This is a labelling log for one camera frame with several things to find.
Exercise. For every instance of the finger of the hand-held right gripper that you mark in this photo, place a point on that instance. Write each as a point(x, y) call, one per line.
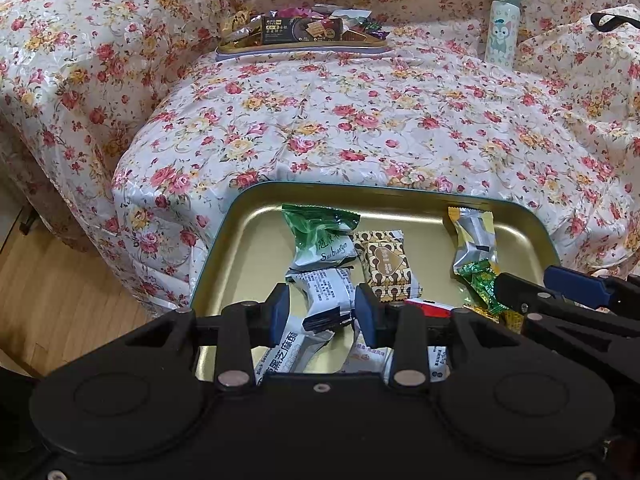
point(575, 280)
point(515, 290)

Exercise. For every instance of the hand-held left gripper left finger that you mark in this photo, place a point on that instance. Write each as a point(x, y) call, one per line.
point(280, 315)

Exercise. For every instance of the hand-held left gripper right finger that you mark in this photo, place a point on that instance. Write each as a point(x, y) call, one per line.
point(364, 315)

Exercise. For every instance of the yellow green snack packet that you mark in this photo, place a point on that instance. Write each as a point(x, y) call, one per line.
point(511, 320)

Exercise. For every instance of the green candy packet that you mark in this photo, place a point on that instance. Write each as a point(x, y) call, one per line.
point(482, 285)

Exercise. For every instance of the white yellow snack packet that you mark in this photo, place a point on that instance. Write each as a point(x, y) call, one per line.
point(365, 357)

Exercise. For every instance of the black white snack packet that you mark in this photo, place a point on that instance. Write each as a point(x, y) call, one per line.
point(325, 290)
point(295, 355)

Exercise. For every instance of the brown patterned snack packet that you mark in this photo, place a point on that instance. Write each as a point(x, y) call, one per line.
point(387, 265)

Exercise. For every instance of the red white snack packet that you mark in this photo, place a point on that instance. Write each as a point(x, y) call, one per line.
point(425, 307)

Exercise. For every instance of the silver yellow snack packet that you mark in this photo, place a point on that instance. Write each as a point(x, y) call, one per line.
point(475, 240)

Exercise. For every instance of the gold tin tray teal rim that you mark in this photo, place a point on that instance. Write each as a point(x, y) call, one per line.
point(260, 240)

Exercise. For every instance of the green white snack packet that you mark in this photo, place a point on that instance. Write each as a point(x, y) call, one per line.
point(320, 240)

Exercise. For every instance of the pile of assorted snacks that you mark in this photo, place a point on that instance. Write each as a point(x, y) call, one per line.
point(360, 27)

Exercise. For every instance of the white cartoon print bottle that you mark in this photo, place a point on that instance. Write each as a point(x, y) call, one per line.
point(501, 35)

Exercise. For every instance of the silver rimmed snack tray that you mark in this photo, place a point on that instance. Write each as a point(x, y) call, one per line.
point(300, 50)

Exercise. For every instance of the black cracker box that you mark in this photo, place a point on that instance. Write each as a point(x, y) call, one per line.
point(280, 30)

